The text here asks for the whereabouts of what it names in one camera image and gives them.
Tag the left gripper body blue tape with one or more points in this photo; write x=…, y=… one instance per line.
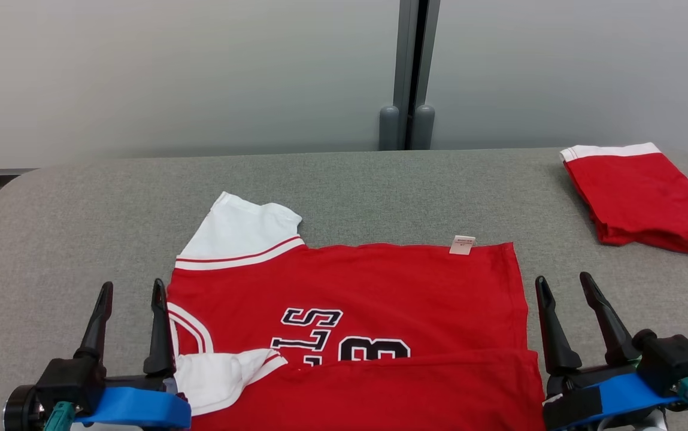
x=140, y=407

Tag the right gripper body blue tape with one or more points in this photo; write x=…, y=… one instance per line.
x=607, y=392

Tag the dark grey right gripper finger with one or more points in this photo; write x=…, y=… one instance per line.
x=613, y=335
x=556, y=341

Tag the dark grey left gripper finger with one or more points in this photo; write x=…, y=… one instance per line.
x=97, y=335
x=160, y=341

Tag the red shorts white trim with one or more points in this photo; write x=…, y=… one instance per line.
x=637, y=191

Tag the red basketball jersey white sleeves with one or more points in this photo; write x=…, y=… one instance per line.
x=379, y=281

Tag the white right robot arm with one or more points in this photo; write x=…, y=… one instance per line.
x=643, y=424

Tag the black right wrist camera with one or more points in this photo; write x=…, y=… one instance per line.
x=673, y=359

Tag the grey metal partition post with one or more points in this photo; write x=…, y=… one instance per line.
x=409, y=72

